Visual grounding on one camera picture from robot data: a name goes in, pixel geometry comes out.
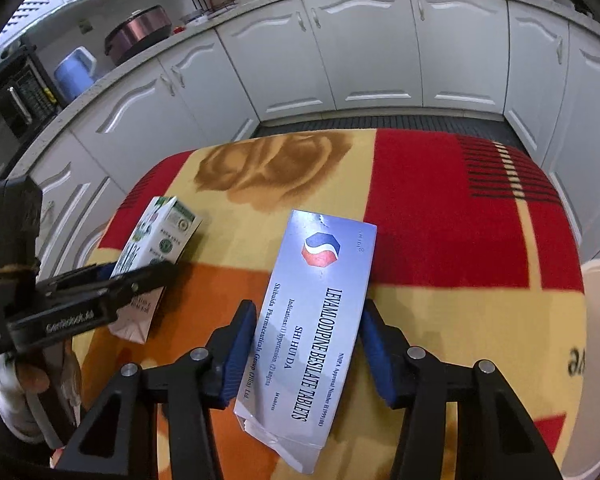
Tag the red orange printed blanket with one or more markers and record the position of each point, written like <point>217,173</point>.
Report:
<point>430,210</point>

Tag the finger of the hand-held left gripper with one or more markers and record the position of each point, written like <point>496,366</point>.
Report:
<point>140,282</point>
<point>75,277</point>

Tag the blue plastic kettle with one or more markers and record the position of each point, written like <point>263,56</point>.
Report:
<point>75,77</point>

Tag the white medicine box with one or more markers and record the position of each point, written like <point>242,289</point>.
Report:
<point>310,310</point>

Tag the person's left hand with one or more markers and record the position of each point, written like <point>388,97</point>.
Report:
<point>15,400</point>

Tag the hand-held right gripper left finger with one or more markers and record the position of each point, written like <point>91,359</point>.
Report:
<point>235,355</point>

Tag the maroon rice cooker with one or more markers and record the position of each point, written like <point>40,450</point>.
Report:
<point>140,32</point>

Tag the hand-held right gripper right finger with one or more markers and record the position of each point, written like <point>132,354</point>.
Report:
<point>380,360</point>

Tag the green white milk carton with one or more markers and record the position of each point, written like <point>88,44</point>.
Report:
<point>170,230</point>

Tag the white kitchen base cabinets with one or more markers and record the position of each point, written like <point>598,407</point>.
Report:
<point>370,45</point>

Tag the black microwave oven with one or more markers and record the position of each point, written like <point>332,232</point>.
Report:
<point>10,105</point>

